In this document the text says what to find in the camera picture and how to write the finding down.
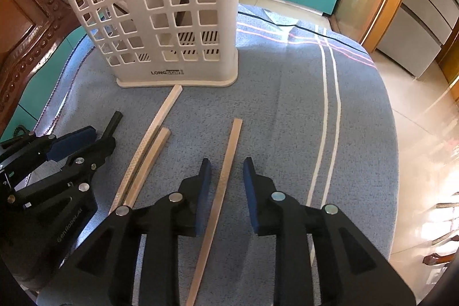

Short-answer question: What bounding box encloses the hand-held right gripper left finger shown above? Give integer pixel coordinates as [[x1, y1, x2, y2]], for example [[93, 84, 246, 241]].
[[43, 157, 213, 306]]

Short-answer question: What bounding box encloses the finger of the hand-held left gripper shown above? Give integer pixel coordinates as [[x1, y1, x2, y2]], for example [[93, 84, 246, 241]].
[[7, 136, 117, 211], [0, 126, 97, 182]]

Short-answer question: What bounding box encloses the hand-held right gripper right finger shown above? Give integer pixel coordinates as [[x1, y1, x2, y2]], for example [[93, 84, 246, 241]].
[[243, 157, 418, 306]]

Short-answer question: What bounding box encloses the black chopstick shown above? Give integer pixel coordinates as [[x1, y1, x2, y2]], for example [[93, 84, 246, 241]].
[[104, 111, 123, 140]]

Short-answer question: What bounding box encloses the carved wooden chair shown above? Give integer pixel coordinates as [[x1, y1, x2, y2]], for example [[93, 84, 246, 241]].
[[0, 0, 87, 135]]

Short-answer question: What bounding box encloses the white plastic utensil basket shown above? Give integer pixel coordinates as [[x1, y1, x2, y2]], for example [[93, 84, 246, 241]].
[[50, 0, 244, 89]]

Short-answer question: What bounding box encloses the wooden stool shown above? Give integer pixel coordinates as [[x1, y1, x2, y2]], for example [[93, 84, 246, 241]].
[[423, 200, 459, 267]]

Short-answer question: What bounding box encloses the blue striped cloth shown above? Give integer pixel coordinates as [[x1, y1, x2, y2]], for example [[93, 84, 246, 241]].
[[36, 3, 400, 306]]

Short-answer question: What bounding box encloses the grey refrigerator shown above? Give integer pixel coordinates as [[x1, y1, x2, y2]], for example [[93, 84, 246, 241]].
[[375, 0, 459, 79]]

